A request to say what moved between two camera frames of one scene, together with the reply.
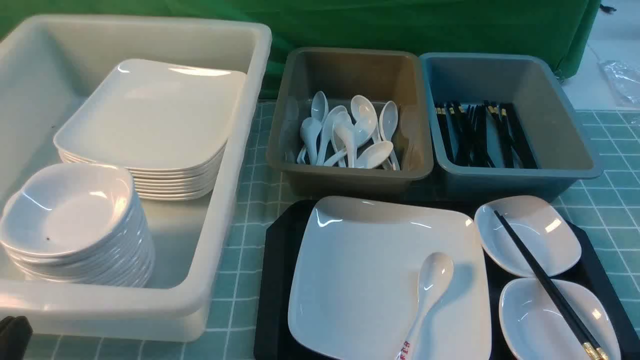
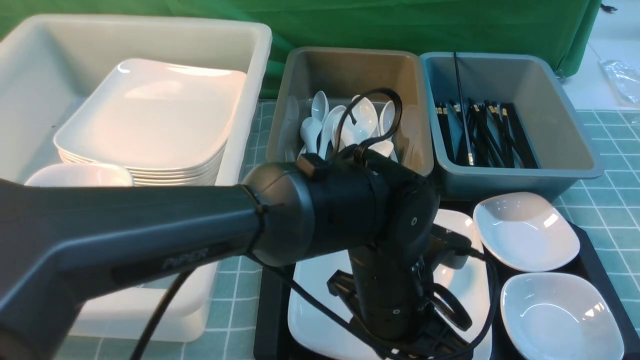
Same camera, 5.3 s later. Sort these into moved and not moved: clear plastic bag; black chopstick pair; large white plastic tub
Moved: black chopstick pair
Not moved: clear plastic bag; large white plastic tub
